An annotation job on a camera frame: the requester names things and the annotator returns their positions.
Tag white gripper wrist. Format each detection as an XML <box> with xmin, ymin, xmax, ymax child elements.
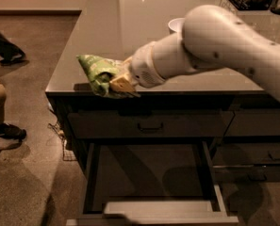
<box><xmin>109</xmin><ymin>41</ymin><xmax>165</xmax><ymax>92</ymax></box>

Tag green jalapeno chip bag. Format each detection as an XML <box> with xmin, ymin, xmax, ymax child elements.
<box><xmin>77</xmin><ymin>55</ymin><xmax>129</xmax><ymax>99</ymax></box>

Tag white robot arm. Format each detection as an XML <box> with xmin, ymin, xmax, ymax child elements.
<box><xmin>110</xmin><ymin>5</ymin><xmax>280</xmax><ymax>102</ymax></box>

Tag closed top drawer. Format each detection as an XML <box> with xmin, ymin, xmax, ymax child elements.
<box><xmin>67</xmin><ymin>110</ymin><xmax>234</xmax><ymax>139</ymax></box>

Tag open middle drawer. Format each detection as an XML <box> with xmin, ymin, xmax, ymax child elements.
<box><xmin>65</xmin><ymin>141</ymin><xmax>239</xmax><ymax>226</ymax></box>

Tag right top drawer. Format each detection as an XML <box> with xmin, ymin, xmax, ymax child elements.
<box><xmin>226</xmin><ymin>109</ymin><xmax>280</xmax><ymax>137</ymax></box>

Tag white ceramic bowl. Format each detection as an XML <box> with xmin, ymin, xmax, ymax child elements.
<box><xmin>168</xmin><ymin>18</ymin><xmax>185</xmax><ymax>34</ymax></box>

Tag dark cabinet counter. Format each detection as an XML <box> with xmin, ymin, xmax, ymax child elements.
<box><xmin>44</xmin><ymin>0</ymin><xmax>280</xmax><ymax>184</ymax></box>

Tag black shoe of standing person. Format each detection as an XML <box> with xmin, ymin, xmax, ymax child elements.
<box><xmin>0</xmin><ymin>53</ymin><xmax>25</xmax><ymax>66</ymax></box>

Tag standing person dark trousers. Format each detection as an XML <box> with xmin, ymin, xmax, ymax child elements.
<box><xmin>0</xmin><ymin>33</ymin><xmax>23</xmax><ymax>59</ymax></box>

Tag dark shoe of seated person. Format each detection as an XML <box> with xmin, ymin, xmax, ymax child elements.
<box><xmin>0</xmin><ymin>123</ymin><xmax>26</xmax><ymax>140</ymax></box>

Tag black top drawer handle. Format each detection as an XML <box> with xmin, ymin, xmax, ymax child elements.
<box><xmin>137</xmin><ymin>123</ymin><xmax>164</xmax><ymax>134</ymax></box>

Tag wire rack on floor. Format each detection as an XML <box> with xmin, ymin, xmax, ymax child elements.
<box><xmin>47</xmin><ymin>122</ymin><xmax>76</xmax><ymax>162</ymax></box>

